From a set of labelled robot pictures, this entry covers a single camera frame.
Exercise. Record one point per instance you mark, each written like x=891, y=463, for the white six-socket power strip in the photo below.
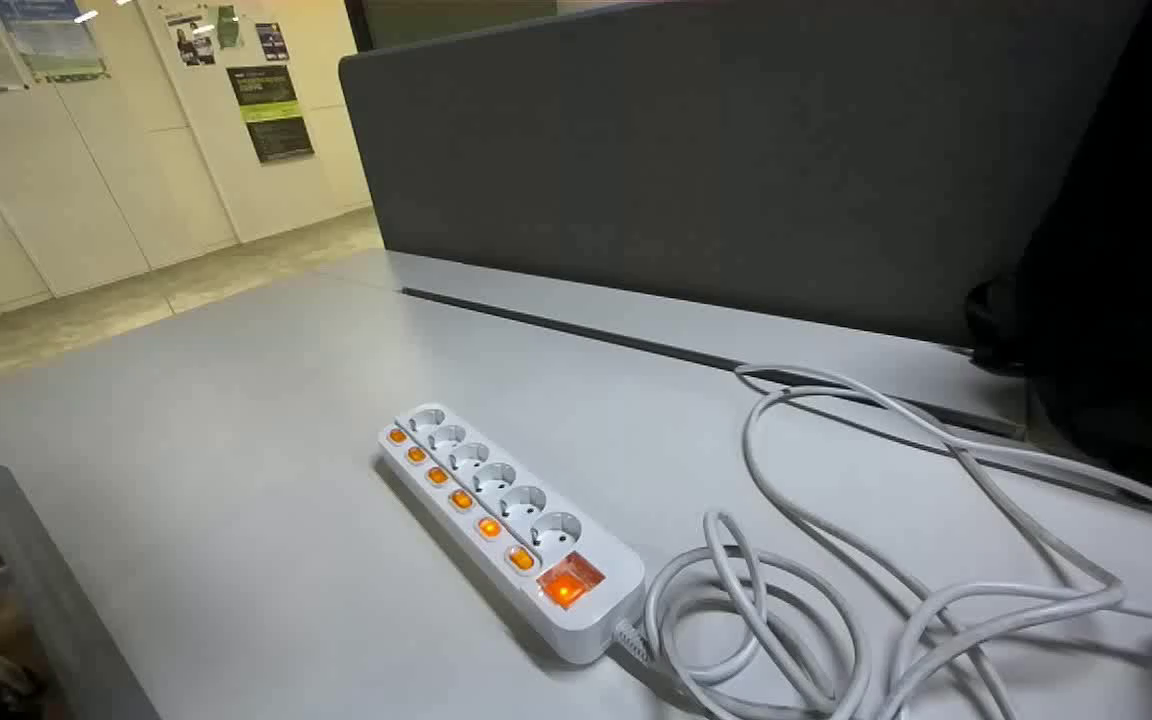
x=497, y=515

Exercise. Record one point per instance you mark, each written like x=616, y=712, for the dark grey partition panel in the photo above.
x=738, y=145

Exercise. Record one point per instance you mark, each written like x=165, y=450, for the black and green wall poster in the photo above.
x=269, y=114

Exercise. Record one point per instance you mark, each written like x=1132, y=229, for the small blue wall note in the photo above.
x=272, y=41

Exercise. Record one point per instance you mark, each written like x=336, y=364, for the small green wall note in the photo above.
x=225, y=24

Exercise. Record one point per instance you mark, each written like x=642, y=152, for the small dark wall photo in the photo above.
x=195, y=41

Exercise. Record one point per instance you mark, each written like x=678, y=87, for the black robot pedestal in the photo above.
x=1122, y=240

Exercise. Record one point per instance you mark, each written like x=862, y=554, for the landscape photo wall poster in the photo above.
x=58, y=38

